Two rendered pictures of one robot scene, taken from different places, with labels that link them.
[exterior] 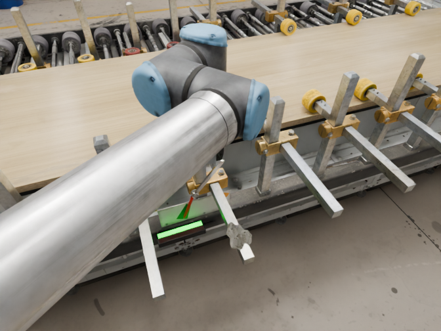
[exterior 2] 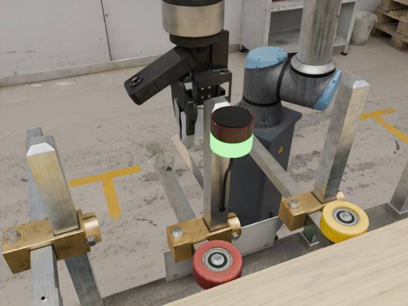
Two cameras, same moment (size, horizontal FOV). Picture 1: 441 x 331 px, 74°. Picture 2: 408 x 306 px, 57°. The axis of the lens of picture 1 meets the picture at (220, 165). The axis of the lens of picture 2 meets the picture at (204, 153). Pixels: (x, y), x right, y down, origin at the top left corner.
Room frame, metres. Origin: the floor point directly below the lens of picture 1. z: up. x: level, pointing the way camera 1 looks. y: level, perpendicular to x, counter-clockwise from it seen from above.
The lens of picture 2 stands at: (1.12, 0.04, 1.41)
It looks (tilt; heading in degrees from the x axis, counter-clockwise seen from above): 38 degrees down; 179
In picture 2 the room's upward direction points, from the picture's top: straight up
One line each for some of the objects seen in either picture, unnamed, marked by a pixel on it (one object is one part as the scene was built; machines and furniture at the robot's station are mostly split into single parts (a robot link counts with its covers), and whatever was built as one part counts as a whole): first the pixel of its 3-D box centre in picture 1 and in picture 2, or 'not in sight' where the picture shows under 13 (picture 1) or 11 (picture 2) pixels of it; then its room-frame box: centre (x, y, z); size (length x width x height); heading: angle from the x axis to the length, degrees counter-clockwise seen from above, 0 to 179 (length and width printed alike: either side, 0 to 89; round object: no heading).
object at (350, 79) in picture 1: (331, 134); not in sight; (0.82, -0.40, 0.92); 0.04 x 0.04 x 0.48; 20
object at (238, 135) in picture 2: not in sight; (232, 123); (0.69, 0.08, 1.12); 0.06 x 0.06 x 0.02
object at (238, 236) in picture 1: (238, 232); (159, 155); (0.44, -0.05, 0.87); 0.09 x 0.07 x 0.02; 20
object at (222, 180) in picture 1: (206, 181); (204, 235); (0.66, 0.05, 0.85); 0.14 x 0.06 x 0.05; 110
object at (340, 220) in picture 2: not in sight; (339, 235); (0.67, 0.30, 0.85); 0.08 x 0.08 x 0.11
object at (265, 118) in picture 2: not in sight; (260, 104); (-0.16, 0.29, 0.65); 0.19 x 0.19 x 0.10
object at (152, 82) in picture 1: (173, 81); not in sight; (0.47, 0.08, 1.33); 0.12 x 0.12 x 0.09; 58
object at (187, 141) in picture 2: not in sight; (200, 129); (0.59, 0.04, 1.05); 0.06 x 0.03 x 0.09; 110
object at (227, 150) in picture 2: not in sight; (231, 138); (0.69, 0.08, 1.10); 0.06 x 0.06 x 0.02
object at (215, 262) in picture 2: not in sight; (217, 278); (0.75, 0.07, 0.85); 0.08 x 0.08 x 0.11
